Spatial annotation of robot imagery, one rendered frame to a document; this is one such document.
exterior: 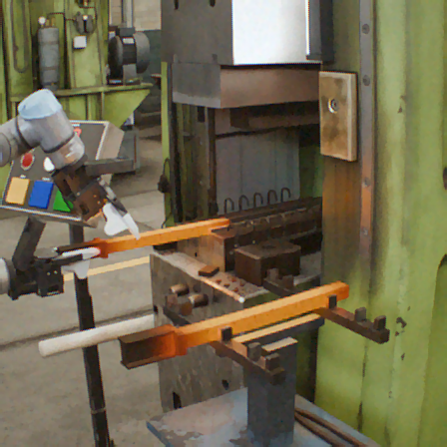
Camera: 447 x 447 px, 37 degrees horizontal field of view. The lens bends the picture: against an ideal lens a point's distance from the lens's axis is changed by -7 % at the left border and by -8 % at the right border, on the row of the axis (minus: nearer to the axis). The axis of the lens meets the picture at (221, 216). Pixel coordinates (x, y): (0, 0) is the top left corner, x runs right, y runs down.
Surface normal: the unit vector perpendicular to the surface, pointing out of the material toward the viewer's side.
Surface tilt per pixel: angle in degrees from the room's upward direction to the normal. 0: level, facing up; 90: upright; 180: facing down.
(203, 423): 0
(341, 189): 90
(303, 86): 90
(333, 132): 90
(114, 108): 90
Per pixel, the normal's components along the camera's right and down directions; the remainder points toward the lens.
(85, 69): 0.46, 0.04
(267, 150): 0.56, 0.21
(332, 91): -0.83, 0.17
